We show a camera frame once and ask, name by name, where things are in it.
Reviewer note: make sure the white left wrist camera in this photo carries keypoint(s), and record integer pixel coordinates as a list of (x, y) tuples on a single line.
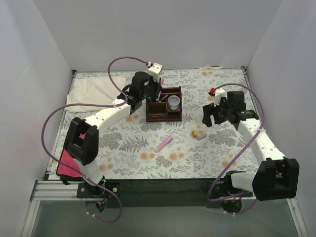
[(154, 70)]

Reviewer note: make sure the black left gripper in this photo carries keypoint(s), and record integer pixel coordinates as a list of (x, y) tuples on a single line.
[(153, 87)]

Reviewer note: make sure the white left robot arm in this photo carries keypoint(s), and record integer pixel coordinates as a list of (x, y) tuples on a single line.
[(82, 139)]

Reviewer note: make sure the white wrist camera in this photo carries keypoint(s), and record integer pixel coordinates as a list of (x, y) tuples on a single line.
[(154, 70), (217, 94)]

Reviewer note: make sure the floral table mat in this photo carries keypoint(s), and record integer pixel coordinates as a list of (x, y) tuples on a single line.
[(172, 158)]

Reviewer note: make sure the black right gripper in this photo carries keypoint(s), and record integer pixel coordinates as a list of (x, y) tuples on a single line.
[(214, 111)]

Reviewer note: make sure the purple pink highlighter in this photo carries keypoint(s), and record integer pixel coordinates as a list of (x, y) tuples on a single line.
[(163, 144)]

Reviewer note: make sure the white folded cloth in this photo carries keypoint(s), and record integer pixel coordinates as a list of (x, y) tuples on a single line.
[(91, 90)]

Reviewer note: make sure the brown and grey eraser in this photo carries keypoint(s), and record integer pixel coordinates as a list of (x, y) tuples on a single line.
[(199, 134)]

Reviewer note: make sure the brown wooden desk organizer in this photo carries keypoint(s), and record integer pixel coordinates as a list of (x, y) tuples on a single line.
[(159, 111)]

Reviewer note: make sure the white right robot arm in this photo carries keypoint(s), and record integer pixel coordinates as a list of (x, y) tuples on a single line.
[(277, 175)]

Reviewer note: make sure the aluminium frame rail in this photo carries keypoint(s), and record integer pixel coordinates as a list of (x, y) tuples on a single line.
[(111, 194)]

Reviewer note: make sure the clear round clip container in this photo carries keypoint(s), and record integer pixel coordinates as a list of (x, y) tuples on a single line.
[(173, 102)]

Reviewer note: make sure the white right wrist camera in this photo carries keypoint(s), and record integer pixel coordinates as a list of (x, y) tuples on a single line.
[(217, 94)]

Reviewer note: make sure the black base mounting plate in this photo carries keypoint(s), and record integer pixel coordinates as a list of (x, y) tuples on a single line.
[(156, 192)]

